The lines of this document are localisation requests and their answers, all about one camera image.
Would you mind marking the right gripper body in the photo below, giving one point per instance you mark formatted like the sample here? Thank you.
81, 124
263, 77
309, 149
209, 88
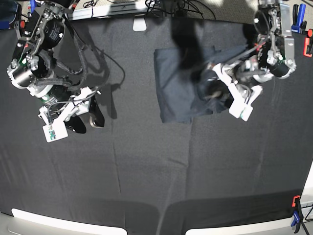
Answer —
77, 105

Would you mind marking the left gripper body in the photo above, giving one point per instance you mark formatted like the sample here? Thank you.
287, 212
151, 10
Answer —
237, 90

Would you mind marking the dark grey t-shirt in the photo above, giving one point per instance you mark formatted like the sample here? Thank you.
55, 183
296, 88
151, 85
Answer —
180, 76

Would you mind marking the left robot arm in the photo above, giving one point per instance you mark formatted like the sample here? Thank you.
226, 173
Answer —
240, 78

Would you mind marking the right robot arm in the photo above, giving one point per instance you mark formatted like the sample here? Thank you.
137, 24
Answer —
61, 89

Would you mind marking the black table cloth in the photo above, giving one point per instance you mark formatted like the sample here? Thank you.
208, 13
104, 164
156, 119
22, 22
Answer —
149, 177

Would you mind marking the orange clamp far right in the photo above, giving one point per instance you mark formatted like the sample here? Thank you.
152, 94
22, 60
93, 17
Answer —
308, 44

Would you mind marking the blue clamp top right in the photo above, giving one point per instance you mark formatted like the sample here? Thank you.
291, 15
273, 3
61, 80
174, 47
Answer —
298, 22

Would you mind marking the orange clamp far left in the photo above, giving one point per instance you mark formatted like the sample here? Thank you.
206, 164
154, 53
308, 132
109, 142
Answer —
19, 27

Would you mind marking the orange blue clamp near right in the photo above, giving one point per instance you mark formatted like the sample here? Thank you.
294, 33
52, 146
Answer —
298, 218

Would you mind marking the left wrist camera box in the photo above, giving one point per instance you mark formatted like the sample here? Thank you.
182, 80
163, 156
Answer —
239, 109

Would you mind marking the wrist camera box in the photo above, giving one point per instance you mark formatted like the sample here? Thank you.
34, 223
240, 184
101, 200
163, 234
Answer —
55, 131
239, 109

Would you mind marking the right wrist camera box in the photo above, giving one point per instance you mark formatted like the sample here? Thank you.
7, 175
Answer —
55, 131

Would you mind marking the aluminium frame rail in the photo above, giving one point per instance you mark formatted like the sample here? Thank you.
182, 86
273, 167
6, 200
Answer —
108, 10

